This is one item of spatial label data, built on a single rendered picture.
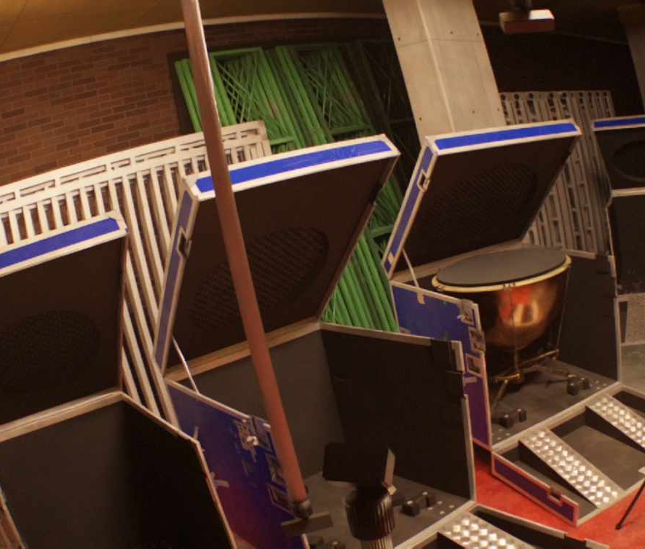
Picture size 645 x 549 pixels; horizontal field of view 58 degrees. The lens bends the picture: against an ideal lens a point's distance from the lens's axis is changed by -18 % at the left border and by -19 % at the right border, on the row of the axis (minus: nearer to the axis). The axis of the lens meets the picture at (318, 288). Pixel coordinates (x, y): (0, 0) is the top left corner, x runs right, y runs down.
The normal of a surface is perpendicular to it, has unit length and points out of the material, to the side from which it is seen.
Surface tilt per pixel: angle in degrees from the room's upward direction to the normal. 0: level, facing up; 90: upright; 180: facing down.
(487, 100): 90
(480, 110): 90
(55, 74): 90
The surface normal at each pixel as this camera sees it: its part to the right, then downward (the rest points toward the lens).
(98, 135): 0.62, 0.03
